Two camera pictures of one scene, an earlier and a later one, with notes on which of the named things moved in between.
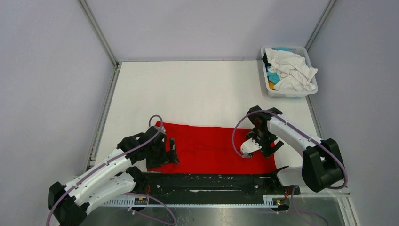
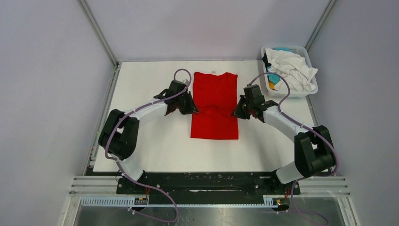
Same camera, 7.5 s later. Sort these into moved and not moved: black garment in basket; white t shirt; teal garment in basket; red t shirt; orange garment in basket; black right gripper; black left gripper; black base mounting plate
Moved: black right gripper; black left gripper; red t shirt
Not moved: teal garment in basket; black garment in basket; white t shirt; orange garment in basket; black base mounting plate
